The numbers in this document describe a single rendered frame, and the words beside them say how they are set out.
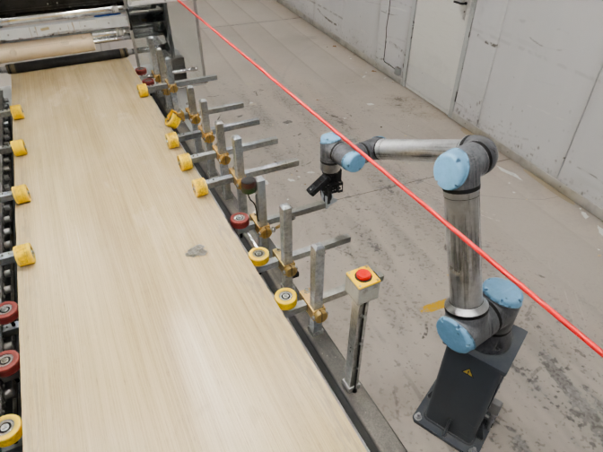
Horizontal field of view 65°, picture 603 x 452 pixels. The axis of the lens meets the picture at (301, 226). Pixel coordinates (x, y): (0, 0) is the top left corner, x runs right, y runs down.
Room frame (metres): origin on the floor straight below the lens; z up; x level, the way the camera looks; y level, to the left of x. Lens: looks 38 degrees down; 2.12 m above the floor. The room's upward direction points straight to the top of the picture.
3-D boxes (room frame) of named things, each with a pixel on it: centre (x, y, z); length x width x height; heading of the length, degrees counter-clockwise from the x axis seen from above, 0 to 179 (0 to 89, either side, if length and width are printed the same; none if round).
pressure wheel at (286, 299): (1.14, 0.06, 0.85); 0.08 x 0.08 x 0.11
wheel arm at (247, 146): (2.11, 0.35, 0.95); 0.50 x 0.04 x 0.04; 116
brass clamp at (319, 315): (1.17, -0.04, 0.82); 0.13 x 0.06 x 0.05; 26
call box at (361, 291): (0.92, -0.17, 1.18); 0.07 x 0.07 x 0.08; 26
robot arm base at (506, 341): (1.21, -0.75, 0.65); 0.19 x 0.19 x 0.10
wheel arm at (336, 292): (1.23, -0.12, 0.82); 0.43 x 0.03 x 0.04; 116
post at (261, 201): (1.60, 0.17, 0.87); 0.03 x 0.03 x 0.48; 26
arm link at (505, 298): (1.21, -0.74, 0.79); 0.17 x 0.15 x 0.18; 125
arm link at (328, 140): (1.79, -0.13, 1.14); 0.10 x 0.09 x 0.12; 35
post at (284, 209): (1.38, 0.06, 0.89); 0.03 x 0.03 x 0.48; 26
